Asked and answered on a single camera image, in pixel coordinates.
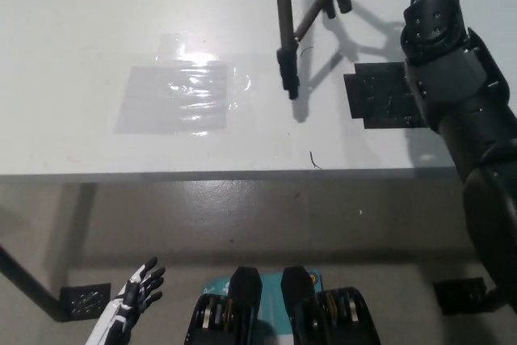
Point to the white and black left hand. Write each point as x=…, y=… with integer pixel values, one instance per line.
x=137, y=292

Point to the bronze and black camera tripod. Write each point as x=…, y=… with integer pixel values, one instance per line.
x=284, y=18

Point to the black metal table leg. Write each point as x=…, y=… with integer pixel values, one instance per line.
x=28, y=284

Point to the clear tape patch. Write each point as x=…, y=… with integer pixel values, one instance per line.
x=173, y=98

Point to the small dark thread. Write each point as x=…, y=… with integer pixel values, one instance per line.
x=314, y=161

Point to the black tape patch on table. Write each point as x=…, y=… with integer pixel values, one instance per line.
x=379, y=98

